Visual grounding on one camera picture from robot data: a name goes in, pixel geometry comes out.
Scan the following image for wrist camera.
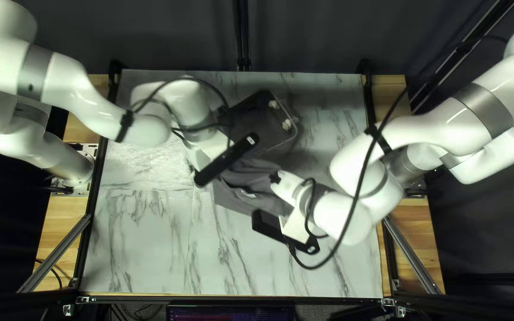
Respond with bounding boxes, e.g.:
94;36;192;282
193;133;260;188
251;209;321;256

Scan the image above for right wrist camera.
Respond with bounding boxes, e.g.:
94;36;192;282
251;209;321;256

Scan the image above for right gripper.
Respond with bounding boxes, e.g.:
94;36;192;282
269;171;307;209

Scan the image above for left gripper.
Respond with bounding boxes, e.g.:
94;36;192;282
186;137;231;174

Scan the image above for grey sweatshirt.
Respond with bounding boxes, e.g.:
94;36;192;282
212;154;300;219

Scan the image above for black frame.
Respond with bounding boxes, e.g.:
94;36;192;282
16;0;514;321

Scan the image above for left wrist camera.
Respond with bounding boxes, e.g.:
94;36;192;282
193;133;260;188

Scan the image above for black cable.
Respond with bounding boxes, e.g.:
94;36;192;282
286;87;411;270
130;77;235;143

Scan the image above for grey fabric basket rope handles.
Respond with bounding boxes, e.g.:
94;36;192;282
219;89;301;157

